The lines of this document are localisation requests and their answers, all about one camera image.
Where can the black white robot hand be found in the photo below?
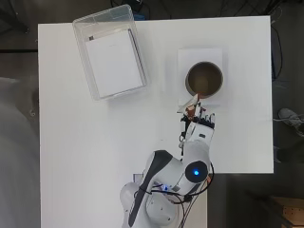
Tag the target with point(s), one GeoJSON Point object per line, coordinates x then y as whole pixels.
{"type": "Point", "coordinates": [201, 131]}

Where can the orange cube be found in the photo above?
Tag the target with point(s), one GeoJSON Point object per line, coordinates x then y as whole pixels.
{"type": "Point", "coordinates": [190, 110]}

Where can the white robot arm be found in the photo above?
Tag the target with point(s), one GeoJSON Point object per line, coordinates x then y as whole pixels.
{"type": "Point", "coordinates": [164, 177]}

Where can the brown round tub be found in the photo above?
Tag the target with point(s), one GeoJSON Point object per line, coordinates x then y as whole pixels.
{"type": "Point", "coordinates": [204, 79]}

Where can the person's grey shoe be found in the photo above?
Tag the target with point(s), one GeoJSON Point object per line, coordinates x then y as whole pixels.
{"type": "Point", "coordinates": [291, 120]}

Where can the white book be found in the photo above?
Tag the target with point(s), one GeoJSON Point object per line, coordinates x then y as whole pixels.
{"type": "Point", "coordinates": [114, 63]}

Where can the clear plastic box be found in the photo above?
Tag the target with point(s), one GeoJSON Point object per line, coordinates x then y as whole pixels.
{"type": "Point", "coordinates": [82, 34]}

